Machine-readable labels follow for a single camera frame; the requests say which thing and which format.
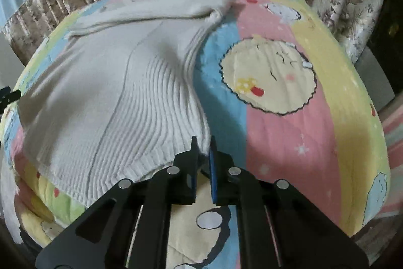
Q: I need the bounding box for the white ribbed knit sweater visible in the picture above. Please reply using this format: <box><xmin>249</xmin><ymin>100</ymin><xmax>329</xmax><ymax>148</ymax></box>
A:
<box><xmin>0</xmin><ymin>0</ymin><xmax>235</xmax><ymax>244</ymax></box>

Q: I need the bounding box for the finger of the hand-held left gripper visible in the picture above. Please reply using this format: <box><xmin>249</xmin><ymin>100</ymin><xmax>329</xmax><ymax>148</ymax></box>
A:
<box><xmin>0</xmin><ymin>87</ymin><xmax>22</xmax><ymax>113</ymax></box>

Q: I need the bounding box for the pink striped cloth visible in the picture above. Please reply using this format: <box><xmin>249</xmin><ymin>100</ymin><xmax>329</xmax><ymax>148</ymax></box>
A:
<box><xmin>378</xmin><ymin>108</ymin><xmax>403</xmax><ymax>146</ymax></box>

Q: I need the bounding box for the colourful cartoon printed quilt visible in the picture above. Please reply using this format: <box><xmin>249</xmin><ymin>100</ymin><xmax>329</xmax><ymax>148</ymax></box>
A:
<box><xmin>0</xmin><ymin>0</ymin><xmax>392</xmax><ymax>269</ymax></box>

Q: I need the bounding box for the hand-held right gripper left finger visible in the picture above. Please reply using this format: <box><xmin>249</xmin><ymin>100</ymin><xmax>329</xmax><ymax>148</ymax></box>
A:
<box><xmin>35</xmin><ymin>136</ymin><xmax>199</xmax><ymax>269</ymax></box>

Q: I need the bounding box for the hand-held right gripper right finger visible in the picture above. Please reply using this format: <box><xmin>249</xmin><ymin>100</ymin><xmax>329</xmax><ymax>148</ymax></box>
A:
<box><xmin>209</xmin><ymin>136</ymin><xmax>369</xmax><ymax>269</ymax></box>

